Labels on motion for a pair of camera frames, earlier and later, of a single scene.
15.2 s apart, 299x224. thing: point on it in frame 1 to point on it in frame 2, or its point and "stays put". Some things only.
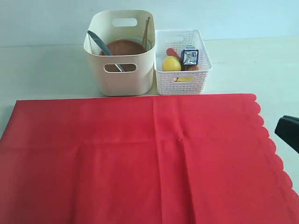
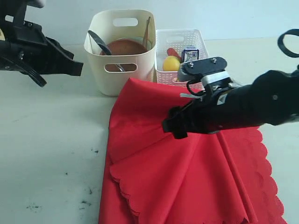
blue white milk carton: (189, 55) stays put
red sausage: (170, 52) stays put
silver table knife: (107, 50) stays put
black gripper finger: (287, 128) to (222, 108)
